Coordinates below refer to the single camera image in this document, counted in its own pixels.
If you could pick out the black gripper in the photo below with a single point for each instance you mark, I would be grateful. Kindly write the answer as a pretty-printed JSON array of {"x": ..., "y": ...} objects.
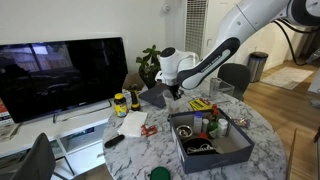
[{"x": 174, "y": 88}]

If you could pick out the clear plastic cup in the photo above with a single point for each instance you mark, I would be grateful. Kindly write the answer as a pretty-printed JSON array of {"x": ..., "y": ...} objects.
[{"x": 171, "y": 105}]

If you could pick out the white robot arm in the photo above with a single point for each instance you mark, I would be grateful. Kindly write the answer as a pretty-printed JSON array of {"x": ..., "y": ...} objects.
[{"x": 233, "y": 36}]

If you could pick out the transparent plastic box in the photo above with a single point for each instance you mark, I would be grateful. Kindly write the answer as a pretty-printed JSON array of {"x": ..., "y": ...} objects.
[{"x": 223, "y": 91}]

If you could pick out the dark blue cardboard box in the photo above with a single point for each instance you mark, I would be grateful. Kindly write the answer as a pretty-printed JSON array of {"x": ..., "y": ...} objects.
[{"x": 213, "y": 160}]

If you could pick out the yellow thank you card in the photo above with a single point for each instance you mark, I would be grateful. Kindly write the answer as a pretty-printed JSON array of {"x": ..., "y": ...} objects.
[{"x": 199, "y": 105}]

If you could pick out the black plant pot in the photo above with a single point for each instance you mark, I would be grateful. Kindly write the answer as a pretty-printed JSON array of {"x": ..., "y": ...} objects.
[{"x": 148, "y": 80}]

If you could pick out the white bottle blue cap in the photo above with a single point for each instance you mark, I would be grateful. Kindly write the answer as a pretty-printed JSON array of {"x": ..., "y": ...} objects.
[{"x": 197, "y": 123}]

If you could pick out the round metal tin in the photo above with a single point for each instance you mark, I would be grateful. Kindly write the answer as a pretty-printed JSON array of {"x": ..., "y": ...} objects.
[{"x": 184, "y": 131}]

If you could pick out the small red cap bottle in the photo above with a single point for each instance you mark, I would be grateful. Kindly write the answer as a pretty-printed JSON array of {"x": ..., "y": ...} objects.
[{"x": 214, "y": 107}]

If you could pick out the dark bottle yellow label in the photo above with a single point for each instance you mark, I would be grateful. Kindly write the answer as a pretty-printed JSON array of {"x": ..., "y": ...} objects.
[{"x": 135, "y": 100}]

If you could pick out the green potted plant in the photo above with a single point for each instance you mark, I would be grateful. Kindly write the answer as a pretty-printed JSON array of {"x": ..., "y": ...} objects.
[{"x": 148, "y": 61}]

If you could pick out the red ketchup packet pile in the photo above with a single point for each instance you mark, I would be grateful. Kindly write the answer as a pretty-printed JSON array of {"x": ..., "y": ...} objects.
[{"x": 148, "y": 130}]

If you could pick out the amber bottle red cap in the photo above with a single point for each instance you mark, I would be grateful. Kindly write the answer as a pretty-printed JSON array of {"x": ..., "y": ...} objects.
[{"x": 203, "y": 135}]

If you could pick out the green bottle red cap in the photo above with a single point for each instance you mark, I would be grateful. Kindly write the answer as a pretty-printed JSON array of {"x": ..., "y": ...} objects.
[{"x": 212, "y": 128}]

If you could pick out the white paper napkin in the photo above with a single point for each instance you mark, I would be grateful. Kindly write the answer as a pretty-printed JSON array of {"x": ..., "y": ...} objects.
[{"x": 132, "y": 123}]

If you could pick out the white cap jar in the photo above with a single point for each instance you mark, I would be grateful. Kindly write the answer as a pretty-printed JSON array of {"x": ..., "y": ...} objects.
[{"x": 222, "y": 127}]

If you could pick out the black cap white print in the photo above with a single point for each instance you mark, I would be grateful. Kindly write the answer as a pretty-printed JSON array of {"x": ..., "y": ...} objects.
[{"x": 198, "y": 146}]

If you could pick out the yellow lid vitamin bottle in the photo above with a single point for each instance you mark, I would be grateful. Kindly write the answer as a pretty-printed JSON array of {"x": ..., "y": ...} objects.
[{"x": 120, "y": 106}]

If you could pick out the dark grey office chair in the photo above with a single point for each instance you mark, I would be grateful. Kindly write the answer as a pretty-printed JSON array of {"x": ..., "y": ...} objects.
[{"x": 236, "y": 78}]

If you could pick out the black remote control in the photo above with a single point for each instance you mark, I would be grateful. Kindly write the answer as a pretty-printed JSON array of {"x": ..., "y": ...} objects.
[{"x": 114, "y": 141}]

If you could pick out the green round lid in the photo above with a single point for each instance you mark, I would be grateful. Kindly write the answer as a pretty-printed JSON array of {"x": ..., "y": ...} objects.
[{"x": 160, "y": 174}]

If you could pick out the white door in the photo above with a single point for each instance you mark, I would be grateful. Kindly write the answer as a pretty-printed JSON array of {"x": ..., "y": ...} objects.
[{"x": 213, "y": 20}]

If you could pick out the steel trash can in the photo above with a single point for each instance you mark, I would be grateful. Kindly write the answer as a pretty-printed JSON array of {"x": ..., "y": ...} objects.
[{"x": 257, "y": 66}]

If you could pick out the round white thermostat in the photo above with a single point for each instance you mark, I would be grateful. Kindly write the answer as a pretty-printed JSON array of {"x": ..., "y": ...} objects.
[{"x": 165, "y": 8}]

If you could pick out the white television stand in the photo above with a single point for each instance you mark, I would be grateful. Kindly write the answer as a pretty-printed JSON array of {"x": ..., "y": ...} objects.
[{"x": 83, "y": 150}]

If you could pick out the light grey rug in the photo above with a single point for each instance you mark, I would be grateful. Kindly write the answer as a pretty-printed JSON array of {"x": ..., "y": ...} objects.
[{"x": 286, "y": 77}]

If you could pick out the black flat screen television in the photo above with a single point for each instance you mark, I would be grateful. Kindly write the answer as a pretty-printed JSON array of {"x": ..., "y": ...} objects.
[{"x": 63, "y": 75}]

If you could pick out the black chair backrest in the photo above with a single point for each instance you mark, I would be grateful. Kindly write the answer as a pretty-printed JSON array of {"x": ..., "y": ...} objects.
[{"x": 38, "y": 160}]

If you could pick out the stack of magazines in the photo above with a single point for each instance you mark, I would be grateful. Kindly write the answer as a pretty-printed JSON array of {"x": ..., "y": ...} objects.
[{"x": 8, "y": 131}]

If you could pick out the white wall heater grille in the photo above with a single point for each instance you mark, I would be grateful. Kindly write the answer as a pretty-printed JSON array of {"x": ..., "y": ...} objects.
[{"x": 195, "y": 26}]

